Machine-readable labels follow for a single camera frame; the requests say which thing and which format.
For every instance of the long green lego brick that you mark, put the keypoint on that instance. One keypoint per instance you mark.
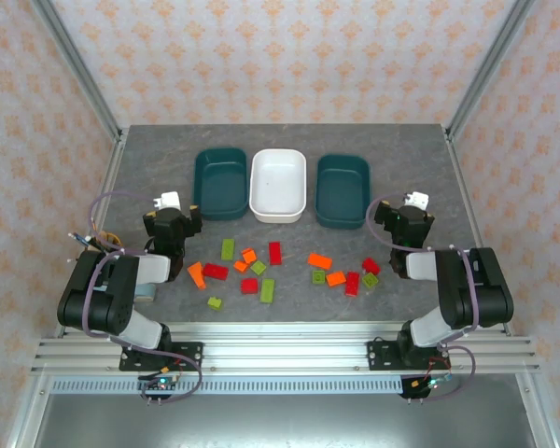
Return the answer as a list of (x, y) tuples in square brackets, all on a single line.
[(228, 249), (267, 290)]

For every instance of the small red lego brick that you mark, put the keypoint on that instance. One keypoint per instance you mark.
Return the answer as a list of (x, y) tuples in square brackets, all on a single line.
[(249, 285), (371, 266)]

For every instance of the small orange lego brick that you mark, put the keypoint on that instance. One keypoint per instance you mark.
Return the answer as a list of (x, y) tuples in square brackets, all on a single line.
[(248, 255), (240, 266)]

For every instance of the small green lego brick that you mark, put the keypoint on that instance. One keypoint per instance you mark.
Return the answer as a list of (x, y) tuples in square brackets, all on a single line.
[(215, 303), (318, 277), (258, 268), (369, 280)]

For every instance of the long orange lego brick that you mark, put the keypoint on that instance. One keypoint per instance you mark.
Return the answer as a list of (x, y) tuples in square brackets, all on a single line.
[(320, 261)]

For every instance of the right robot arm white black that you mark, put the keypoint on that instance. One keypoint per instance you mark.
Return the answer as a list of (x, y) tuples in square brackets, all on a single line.
[(471, 289)]

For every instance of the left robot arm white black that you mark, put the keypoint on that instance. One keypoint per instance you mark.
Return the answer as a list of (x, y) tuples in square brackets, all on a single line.
[(116, 298)]

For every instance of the teal plastic container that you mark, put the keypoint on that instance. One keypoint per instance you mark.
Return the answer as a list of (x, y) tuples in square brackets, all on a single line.
[(219, 186), (343, 191)]

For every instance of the tan pencil cup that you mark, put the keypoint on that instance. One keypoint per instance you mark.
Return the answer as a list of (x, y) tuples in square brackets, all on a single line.
[(98, 245)]

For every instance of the blue pen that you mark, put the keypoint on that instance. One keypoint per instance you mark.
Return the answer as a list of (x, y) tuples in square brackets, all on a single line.
[(79, 237)]

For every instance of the dark pencil white tip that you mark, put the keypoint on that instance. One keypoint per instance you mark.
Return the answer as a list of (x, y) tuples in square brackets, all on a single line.
[(73, 260)]

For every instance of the white plastic container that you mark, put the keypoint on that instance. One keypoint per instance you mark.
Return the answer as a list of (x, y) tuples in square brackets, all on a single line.
[(277, 186)]

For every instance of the small circuit board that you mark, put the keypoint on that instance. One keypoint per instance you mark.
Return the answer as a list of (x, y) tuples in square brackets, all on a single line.
[(161, 384), (431, 384)]

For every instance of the aluminium base beam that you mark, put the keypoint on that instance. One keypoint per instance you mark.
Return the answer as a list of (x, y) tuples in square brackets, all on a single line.
[(284, 347)]

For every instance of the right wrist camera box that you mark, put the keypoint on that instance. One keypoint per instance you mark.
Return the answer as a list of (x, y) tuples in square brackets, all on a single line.
[(417, 200)]

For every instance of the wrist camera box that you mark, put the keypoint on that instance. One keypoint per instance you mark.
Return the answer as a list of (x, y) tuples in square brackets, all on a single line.
[(417, 200), (169, 200)]

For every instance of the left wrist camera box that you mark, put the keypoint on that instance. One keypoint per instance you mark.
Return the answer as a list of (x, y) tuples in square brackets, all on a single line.
[(169, 200)]

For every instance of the aluminium table side rail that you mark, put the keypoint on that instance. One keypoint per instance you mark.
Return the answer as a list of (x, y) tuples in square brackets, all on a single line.
[(456, 163), (112, 168)]

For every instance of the aluminium frame post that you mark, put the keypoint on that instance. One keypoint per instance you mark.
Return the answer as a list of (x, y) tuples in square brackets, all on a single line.
[(490, 60), (74, 60)]

